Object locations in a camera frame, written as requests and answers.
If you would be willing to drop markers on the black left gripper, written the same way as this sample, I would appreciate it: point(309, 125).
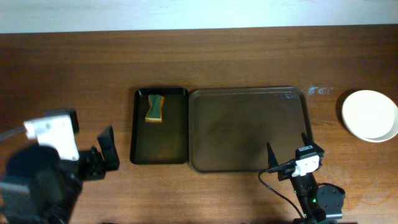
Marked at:
point(94, 162)

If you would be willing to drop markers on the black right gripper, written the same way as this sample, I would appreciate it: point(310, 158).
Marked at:
point(288, 171)

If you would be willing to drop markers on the yellow green sponge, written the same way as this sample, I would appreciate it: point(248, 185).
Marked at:
point(154, 113)

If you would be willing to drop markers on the white plate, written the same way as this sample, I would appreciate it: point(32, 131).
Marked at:
point(370, 116)

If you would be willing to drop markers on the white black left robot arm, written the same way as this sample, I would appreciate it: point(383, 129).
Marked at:
point(40, 187)

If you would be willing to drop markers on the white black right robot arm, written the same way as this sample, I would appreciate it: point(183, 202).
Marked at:
point(319, 202)

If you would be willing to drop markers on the small black water tray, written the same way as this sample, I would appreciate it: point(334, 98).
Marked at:
point(165, 142)

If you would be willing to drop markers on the large brown serving tray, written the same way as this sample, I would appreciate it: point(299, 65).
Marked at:
point(230, 128)

